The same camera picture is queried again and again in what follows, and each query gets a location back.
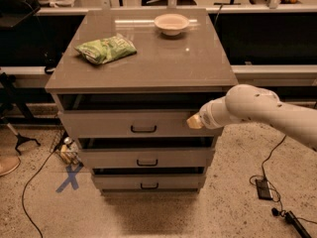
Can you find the green chip bag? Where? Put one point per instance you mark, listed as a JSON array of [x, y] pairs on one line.
[[106, 50]]

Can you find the grey top drawer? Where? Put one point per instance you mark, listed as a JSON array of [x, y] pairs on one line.
[[117, 124]]

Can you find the wire basket with bottles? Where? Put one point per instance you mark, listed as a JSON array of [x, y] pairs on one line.
[[65, 148]]

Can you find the white bowl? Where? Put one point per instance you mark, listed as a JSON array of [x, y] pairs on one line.
[[171, 24]]

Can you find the grey drawer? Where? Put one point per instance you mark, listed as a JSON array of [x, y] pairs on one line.
[[117, 124], [166, 152], [176, 179]]

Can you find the black office chair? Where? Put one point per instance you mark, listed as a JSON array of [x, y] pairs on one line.
[[14, 12]]

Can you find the grey drawer cabinet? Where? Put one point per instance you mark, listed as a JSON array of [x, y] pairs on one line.
[[166, 73]]

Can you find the black power adapter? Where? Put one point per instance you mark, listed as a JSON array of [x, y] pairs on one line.
[[263, 189]]

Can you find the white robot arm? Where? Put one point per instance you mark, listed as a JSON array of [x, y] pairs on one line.
[[245, 103]]

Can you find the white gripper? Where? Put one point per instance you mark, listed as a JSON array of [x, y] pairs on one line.
[[206, 117]]

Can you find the grey bottom drawer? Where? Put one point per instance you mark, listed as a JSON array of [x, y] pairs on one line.
[[176, 179]]

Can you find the black top drawer handle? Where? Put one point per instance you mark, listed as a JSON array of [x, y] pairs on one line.
[[151, 129]]

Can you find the grey middle drawer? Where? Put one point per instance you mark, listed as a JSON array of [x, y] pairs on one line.
[[166, 152]]

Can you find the black power strip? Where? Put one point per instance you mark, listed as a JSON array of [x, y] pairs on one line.
[[291, 219]]

